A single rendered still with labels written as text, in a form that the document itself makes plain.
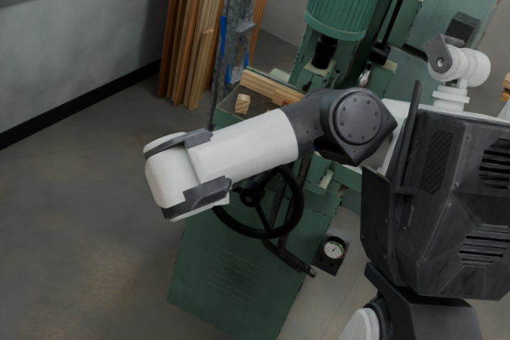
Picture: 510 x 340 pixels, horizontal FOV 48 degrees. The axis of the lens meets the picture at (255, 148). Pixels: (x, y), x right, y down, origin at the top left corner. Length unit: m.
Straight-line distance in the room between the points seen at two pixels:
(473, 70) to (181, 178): 0.54
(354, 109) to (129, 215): 1.78
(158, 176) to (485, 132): 0.49
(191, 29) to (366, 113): 2.26
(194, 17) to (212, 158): 2.23
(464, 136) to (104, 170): 2.11
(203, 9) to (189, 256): 1.44
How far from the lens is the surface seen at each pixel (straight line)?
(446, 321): 1.04
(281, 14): 4.37
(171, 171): 0.89
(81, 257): 2.36
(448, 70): 1.02
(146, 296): 2.27
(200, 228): 1.93
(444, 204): 0.87
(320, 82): 1.63
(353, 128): 0.88
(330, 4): 1.52
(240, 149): 0.87
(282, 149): 0.89
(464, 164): 0.87
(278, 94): 1.74
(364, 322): 1.10
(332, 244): 1.68
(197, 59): 3.11
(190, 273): 2.09
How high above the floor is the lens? 1.78
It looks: 35 degrees down
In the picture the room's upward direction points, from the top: 18 degrees clockwise
